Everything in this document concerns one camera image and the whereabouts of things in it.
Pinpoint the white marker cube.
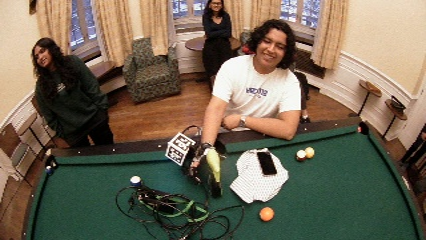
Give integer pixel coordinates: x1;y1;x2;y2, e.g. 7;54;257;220
164;132;197;167

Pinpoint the person in white t-shirt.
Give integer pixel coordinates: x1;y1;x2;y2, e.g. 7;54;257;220
198;18;304;141

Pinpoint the white striped cloth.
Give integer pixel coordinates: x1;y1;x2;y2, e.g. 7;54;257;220
229;148;290;204

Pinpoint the black phone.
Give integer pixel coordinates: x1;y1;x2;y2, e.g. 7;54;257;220
256;151;278;176

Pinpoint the orange billiard ball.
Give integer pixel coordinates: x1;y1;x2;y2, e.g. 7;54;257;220
258;206;276;223

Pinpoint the green patterned armchair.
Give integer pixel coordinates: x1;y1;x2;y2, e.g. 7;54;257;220
121;37;182;104

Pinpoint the round wooden table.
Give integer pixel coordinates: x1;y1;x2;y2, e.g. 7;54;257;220
184;35;242;53

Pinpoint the dark radiator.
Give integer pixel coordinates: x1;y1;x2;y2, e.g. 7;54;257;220
293;48;328;79

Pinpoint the wooden window bench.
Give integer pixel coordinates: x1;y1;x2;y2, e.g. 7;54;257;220
85;59;128;96

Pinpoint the beige curtain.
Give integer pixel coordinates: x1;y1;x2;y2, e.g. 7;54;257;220
310;0;350;70
139;0;176;57
93;0;136;68
35;0;73;56

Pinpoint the small wooden side table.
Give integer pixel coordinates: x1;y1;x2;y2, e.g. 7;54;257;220
356;79;384;118
381;95;409;139

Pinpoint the window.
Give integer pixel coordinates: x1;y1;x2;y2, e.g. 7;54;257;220
278;0;322;29
69;0;99;51
172;0;210;20

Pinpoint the green strap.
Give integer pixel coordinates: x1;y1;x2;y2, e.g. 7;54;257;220
137;194;210;224

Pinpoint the dark wooden pool table rail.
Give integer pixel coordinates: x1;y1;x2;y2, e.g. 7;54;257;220
44;117;370;159

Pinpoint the tangle of black cables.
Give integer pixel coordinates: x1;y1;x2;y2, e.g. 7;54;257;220
115;184;246;240

